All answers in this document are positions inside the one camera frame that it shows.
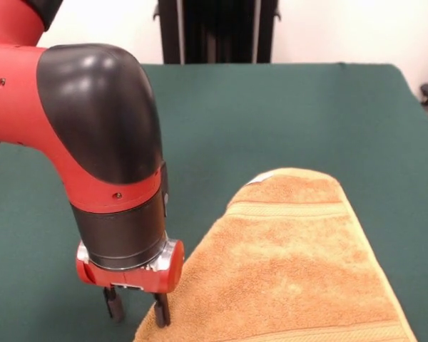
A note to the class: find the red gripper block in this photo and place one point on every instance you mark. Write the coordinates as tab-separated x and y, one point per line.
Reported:
146	278

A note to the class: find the tan terry towel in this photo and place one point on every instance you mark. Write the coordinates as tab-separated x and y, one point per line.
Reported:
289	267

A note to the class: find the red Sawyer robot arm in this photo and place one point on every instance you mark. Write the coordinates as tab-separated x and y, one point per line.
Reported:
92	124

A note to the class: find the dark green table cloth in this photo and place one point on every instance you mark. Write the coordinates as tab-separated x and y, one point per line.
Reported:
271	124

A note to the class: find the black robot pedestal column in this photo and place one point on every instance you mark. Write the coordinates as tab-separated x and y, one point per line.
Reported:
217	32

